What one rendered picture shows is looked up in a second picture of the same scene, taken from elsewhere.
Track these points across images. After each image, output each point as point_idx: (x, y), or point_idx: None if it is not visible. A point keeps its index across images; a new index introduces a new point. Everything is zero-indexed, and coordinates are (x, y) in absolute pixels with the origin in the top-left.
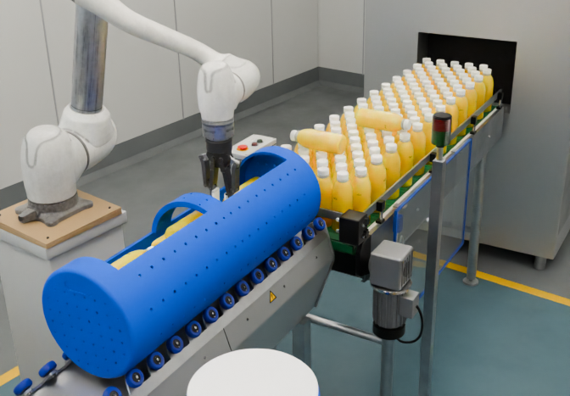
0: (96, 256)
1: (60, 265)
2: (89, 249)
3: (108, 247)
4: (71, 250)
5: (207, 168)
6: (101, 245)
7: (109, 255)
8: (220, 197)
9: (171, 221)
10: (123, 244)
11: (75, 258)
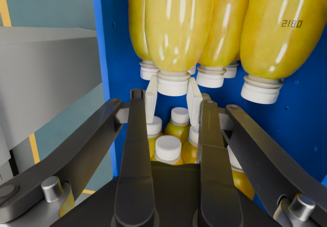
0: (15, 89)
1: (17, 133)
2: (6, 100)
3: (7, 72)
4: (3, 126)
5: (94, 154)
6: (3, 83)
7: (18, 68)
8: None
9: (117, 168)
10: (8, 46)
11: (12, 117)
